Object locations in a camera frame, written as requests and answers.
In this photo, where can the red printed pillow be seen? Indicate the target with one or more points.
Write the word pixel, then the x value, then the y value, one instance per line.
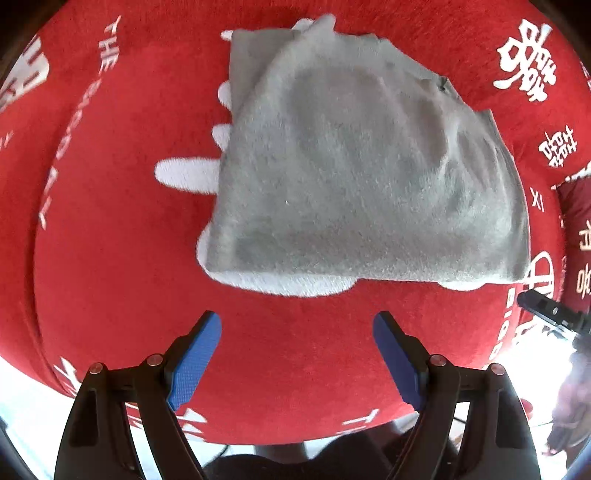
pixel 579 240

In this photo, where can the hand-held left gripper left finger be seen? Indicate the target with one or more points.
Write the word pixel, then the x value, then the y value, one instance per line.
pixel 194 364

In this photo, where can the person's right hand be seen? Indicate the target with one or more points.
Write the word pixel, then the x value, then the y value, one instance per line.
pixel 570 397

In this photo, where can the grey sweater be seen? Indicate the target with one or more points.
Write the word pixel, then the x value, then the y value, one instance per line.
pixel 360 184

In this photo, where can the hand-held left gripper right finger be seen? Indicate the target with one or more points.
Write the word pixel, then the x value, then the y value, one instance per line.
pixel 399 364

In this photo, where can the red printed blanket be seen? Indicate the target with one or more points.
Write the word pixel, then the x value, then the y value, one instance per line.
pixel 115 277

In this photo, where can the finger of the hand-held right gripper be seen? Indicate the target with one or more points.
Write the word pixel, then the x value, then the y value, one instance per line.
pixel 547 311

